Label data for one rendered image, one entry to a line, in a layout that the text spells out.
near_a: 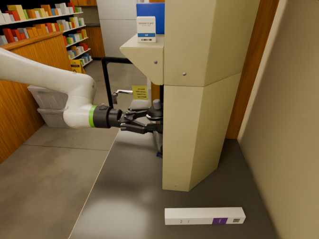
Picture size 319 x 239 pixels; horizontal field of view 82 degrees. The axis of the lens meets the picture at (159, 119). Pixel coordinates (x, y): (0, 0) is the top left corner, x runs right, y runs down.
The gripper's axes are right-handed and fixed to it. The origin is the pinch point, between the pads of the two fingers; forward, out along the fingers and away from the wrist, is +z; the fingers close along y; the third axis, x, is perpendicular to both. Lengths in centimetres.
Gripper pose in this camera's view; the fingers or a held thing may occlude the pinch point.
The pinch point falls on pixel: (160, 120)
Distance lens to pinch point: 73.4
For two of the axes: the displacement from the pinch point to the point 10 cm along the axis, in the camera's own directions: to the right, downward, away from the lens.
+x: -0.1, 8.3, 5.6
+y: 1.0, -5.6, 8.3
